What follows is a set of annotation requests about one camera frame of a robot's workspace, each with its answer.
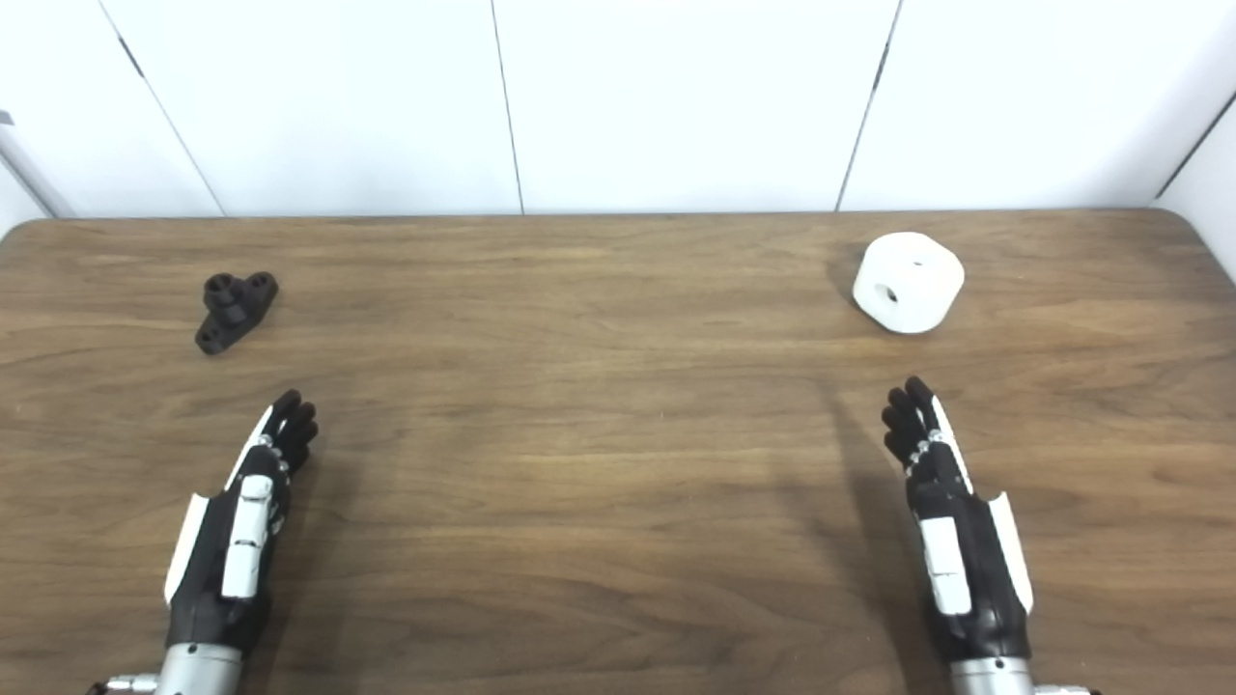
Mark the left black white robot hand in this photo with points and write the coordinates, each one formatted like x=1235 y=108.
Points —
x=214 y=569

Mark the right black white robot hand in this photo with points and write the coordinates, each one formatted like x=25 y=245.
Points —
x=985 y=579

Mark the black plastic holder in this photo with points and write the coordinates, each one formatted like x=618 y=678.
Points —
x=232 y=309

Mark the round white plastic piece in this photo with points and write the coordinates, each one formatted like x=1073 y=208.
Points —
x=912 y=280

